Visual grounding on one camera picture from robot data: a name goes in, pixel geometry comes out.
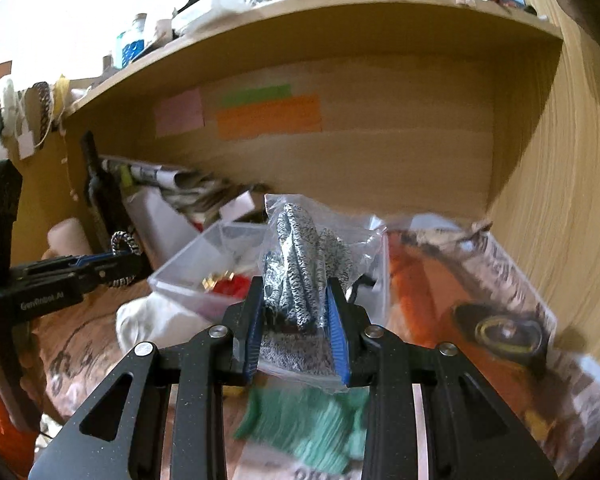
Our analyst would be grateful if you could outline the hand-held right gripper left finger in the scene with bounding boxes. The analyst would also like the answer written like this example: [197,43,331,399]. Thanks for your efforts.
[27,276,265,480]

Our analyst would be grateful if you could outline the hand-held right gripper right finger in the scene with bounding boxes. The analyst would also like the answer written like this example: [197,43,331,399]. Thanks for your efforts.
[324,277,561,480]

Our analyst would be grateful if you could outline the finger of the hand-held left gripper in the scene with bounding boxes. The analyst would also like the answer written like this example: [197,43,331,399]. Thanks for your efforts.
[11,260,148,295]
[22,254,131,273]

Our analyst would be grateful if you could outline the black white braided cord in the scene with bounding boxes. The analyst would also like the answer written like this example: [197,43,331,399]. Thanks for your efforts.
[108,231,144,289]

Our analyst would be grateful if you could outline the clear plastic box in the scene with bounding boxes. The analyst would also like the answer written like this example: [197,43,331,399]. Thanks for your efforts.
[149,220,387,322]

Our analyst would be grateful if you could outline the bagged grey speckled gloves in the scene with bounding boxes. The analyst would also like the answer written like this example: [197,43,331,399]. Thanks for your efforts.
[257,193,388,392]

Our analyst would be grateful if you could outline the white foam roll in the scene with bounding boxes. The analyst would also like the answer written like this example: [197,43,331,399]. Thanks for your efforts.
[46,216,94,257]

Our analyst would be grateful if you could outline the red item in box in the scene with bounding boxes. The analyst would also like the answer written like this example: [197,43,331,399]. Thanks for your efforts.
[200,271,253,303]

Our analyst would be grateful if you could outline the white cloth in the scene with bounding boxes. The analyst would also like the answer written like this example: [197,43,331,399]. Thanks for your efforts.
[116,294,223,358]

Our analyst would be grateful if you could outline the black clip stand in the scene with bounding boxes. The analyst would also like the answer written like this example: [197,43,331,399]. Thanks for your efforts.
[79,130,133,261]

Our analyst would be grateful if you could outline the brown printed blanket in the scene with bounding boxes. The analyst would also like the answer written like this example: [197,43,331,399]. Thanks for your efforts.
[29,280,181,428]

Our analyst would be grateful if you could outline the green cloth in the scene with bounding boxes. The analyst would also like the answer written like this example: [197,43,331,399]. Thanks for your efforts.
[234,385,372,477]

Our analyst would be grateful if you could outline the orange printed plastic bag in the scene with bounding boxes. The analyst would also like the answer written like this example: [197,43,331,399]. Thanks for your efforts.
[386,217,600,478]

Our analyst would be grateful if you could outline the pile of newspapers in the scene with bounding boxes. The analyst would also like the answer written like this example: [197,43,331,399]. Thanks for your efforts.
[99,154,263,223]

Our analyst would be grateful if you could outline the pink sticky note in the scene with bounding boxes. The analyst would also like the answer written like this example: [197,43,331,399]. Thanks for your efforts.
[154,87,204,137]

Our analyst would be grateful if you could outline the orange cloth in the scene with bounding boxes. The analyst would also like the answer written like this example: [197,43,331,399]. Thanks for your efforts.
[0,360,38,478]

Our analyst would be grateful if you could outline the blue white bottle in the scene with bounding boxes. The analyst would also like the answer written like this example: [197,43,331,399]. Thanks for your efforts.
[116,12,149,69]

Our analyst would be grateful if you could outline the orange sticky note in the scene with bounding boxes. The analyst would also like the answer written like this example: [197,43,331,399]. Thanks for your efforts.
[215,94,324,141]

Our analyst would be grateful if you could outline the green sticky note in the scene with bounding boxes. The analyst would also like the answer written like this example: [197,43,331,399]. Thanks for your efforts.
[217,83,293,109]

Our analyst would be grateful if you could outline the wooden shelf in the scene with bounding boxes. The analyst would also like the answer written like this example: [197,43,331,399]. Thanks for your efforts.
[10,0,566,256]

